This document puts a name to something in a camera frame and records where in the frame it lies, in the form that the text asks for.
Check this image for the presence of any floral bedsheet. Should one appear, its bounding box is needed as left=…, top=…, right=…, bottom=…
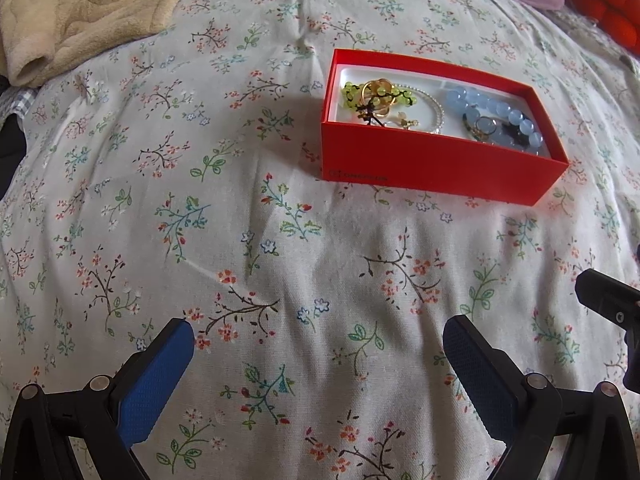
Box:
left=0, top=0, right=640, bottom=480

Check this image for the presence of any clear bead bracelet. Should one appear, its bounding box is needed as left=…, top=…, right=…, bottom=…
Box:
left=404, top=88, right=447, bottom=135

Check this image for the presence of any light blue bead bracelet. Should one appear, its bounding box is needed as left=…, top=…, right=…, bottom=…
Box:
left=442, top=85, right=545, bottom=150

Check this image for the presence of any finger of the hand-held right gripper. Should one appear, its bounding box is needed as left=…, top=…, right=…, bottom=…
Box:
left=574, top=268, right=640, bottom=333

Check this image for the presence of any orange plush toy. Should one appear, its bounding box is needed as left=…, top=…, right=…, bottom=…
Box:
left=559, top=0, right=640, bottom=55

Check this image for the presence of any yellow-green bead bracelet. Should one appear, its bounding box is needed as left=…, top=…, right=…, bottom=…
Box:
left=342, top=81, right=418, bottom=111

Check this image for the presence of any grey stone ring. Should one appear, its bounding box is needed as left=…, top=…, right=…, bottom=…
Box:
left=470, top=116, right=499, bottom=142

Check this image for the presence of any beige fleece blanket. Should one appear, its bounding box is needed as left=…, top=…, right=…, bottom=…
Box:
left=0, top=0, right=222, bottom=89

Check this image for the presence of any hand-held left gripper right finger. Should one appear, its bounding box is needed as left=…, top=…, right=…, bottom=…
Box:
left=443, top=314, right=640, bottom=480

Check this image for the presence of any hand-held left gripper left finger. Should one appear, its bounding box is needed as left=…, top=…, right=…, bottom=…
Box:
left=0, top=318, right=195, bottom=480

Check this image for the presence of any red cardboard box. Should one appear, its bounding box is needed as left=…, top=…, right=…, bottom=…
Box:
left=318, top=48, right=571, bottom=208

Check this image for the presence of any dark cloth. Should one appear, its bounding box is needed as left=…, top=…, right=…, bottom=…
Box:
left=0, top=116, right=27, bottom=200

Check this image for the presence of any gold ring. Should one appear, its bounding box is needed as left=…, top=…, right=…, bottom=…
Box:
left=359, top=79, right=402, bottom=118

